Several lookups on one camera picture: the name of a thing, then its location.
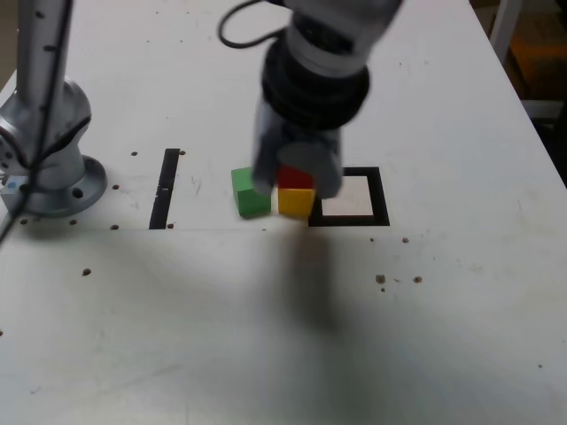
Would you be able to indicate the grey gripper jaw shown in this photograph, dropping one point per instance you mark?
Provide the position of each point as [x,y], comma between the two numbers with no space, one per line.
[263,155]
[330,172]

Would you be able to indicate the red cube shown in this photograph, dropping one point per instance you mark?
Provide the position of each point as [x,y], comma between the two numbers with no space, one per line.
[294,179]

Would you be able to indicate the yellow cube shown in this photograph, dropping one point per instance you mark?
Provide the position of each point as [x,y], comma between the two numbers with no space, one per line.
[294,201]

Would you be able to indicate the green cube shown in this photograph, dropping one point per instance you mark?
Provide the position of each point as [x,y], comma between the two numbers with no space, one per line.
[252,203]

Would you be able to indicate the black tape square outline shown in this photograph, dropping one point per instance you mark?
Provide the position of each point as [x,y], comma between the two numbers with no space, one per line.
[381,199]

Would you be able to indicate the black tape strip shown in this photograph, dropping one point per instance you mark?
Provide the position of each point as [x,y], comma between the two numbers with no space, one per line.
[161,208]

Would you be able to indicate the grey metal bar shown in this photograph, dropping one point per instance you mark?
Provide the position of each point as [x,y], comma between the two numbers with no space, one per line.
[547,108]

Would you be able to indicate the white furniture frame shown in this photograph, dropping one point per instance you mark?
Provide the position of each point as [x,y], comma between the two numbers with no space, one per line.
[502,22]

